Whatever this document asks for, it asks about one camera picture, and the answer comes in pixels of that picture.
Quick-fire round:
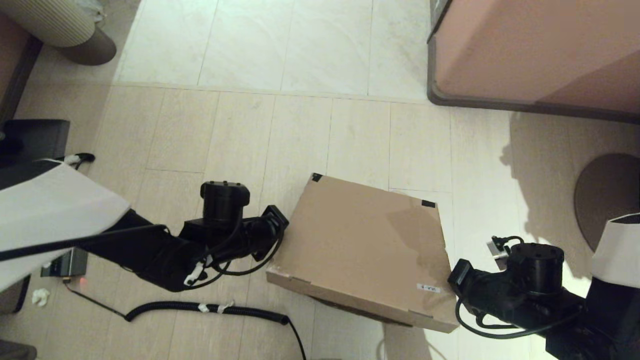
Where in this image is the brown cardboard shoe box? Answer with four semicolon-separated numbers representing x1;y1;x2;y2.
266;172;461;334

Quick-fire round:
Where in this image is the dark grey metal plate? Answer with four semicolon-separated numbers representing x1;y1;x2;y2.
0;119;71;167

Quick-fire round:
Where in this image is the round brown floor base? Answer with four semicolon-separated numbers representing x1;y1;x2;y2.
573;152;640;253

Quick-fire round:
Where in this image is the grey power adapter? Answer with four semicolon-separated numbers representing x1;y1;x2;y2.
41;247;89;279

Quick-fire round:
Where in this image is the dark rounded panel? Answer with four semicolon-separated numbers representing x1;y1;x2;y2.
0;274;32;315

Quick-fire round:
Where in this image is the pink cabinet dark base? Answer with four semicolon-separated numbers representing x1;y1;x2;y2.
426;0;640;125

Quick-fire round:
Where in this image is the dark grey curved object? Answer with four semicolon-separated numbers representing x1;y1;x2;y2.
0;340;38;360

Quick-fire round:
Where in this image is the beige ribbed bin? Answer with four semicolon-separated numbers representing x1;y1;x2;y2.
0;0;118;67

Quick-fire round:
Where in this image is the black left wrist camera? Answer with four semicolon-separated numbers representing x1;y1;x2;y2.
261;205;290;236

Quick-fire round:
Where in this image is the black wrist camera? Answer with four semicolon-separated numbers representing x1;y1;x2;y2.
448;258;472;297
261;205;290;236

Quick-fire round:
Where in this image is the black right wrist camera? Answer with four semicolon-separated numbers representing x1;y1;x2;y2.
448;258;472;297

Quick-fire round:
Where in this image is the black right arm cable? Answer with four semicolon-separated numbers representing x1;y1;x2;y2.
455;298;583;341

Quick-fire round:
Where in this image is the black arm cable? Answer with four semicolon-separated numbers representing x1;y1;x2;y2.
0;224;285;277
455;298;583;341

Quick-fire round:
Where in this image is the black corrugated cable white tape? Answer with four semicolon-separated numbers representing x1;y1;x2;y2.
124;300;307;360

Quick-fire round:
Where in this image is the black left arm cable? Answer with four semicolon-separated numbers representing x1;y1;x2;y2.
0;224;285;277

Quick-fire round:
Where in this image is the black corrugated hose taped end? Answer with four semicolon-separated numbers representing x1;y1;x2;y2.
62;153;96;169

